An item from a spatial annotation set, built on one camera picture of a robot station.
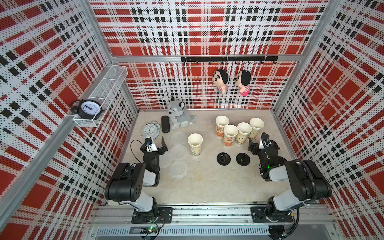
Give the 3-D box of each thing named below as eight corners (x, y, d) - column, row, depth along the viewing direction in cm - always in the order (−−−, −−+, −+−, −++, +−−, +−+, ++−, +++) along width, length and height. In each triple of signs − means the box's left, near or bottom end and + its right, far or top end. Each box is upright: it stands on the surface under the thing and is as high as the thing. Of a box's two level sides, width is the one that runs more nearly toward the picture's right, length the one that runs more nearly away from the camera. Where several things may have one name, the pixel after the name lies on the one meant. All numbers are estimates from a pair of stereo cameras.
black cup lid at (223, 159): (217, 165, 94) (217, 163, 92) (216, 153, 99) (216, 152, 97) (230, 165, 93) (231, 163, 92) (229, 153, 99) (229, 152, 97)
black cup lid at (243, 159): (237, 165, 93) (238, 163, 91) (235, 154, 98) (236, 152, 96) (250, 165, 93) (251, 163, 91) (247, 154, 98) (248, 152, 96)
